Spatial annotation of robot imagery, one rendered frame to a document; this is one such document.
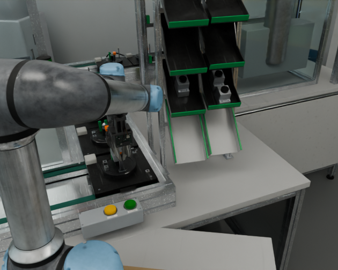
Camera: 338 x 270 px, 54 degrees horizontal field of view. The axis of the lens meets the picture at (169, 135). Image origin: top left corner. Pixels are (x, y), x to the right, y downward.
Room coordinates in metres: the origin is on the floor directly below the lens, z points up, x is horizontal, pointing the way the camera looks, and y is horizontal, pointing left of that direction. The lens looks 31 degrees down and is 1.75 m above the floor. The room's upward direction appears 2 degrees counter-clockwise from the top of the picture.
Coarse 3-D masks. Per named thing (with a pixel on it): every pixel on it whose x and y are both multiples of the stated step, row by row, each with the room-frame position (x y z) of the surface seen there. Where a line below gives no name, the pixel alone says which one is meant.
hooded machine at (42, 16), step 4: (40, 12) 4.70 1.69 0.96; (40, 16) 4.64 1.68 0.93; (44, 16) 4.73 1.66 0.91; (40, 20) 4.62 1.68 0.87; (44, 20) 4.70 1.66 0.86; (44, 24) 4.68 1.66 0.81; (44, 28) 4.66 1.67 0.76; (44, 32) 4.64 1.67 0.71; (44, 36) 4.62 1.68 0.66; (48, 36) 4.73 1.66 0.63; (48, 40) 4.70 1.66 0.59; (48, 44) 4.68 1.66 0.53; (48, 48) 4.66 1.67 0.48; (48, 52) 4.64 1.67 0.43; (52, 52) 4.74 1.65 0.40; (52, 56) 4.71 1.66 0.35; (52, 60) 4.69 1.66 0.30
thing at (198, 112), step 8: (168, 72) 1.28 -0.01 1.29; (168, 80) 1.24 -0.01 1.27; (192, 80) 1.25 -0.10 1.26; (168, 88) 1.20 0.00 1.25; (192, 88) 1.21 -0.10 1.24; (168, 96) 1.16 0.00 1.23; (176, 96) 1.16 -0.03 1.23; (184, 96) 1.17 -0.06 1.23; (192, 96) 1.17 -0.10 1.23; (200, 96) 1.15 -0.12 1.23; (168, 104) 1.11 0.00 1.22; (176, 104) 1.13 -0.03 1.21; (184, 104) 1.13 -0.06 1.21; (192, 104) 1.13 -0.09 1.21; (200, 104) 1.13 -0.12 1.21; (176, 112) 1.07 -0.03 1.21; (184, 112) 1.07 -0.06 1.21; (192, 112) 1.08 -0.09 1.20; (200, 112) 1.09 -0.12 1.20
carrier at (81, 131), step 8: (104, 120) 1.35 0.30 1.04; (80, 128) 1.37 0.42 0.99; (96, 128) 1.40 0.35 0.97; (104, 128) 1.30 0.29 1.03; (80, 136) 1.33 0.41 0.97; (88, 136) 1.33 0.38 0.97; (96, 136) 1.27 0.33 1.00; (104, 136) 1.29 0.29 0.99; (80, 144) 1.26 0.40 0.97; (88, 144) 1.26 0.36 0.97; (96, 144) 1.25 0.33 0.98; (104, 144) 1.24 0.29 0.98; (136, 144) 1.24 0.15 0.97; (88, 152) 1.19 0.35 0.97; (96, 152) 1.19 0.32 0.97; (104, 152) 1.19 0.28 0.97
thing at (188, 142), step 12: (168, 108) 1.22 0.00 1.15; (168, 120) 1.14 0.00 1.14; (180, 120) 1.19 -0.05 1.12; (192, 120) 1.19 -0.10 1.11; (180, 132) 1.15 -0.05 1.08; (192, 132) 1.15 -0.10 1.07; (180, 144) 1.11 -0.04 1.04; (192, 144) 1.12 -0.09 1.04; (204, 144) 1.09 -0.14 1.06; (180, 156) 1.08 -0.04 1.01; (192, 156) 1.08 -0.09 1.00; (204, 156) 1.08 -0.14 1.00
